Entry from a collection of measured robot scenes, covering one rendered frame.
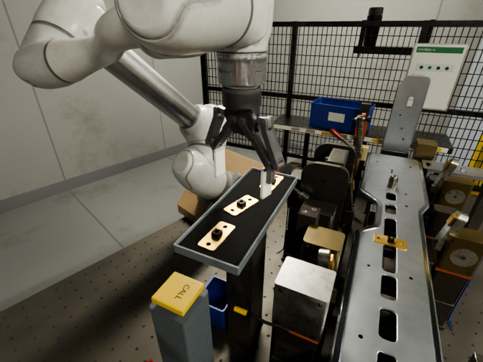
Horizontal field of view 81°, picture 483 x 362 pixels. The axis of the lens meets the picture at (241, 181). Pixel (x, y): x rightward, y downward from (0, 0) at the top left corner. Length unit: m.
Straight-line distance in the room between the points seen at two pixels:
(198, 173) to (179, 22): 0.81
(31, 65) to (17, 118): 2.36
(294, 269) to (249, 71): 0.38
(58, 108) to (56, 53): 2.47
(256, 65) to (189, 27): 0.20
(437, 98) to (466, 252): 1.00
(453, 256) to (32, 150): 3.19
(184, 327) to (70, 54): 0.61
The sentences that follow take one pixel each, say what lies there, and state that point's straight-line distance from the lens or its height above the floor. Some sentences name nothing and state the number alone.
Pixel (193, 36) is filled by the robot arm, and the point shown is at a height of 1.52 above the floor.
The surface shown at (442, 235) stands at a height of 1.03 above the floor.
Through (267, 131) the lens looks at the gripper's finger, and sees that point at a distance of 0.52.
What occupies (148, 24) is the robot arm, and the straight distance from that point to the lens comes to 0.33.
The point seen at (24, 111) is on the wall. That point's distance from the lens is 3.21.
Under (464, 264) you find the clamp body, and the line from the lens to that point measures 0.98.
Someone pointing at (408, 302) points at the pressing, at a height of 1.00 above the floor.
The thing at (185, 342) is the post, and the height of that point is 1.09.
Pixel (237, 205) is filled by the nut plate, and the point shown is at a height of 1.16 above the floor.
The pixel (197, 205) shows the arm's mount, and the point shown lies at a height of 0.78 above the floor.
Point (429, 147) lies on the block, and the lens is 1.52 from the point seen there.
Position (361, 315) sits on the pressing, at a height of 1.00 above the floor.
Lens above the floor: 1.53
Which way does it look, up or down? 29 degrees down
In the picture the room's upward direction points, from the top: straight up
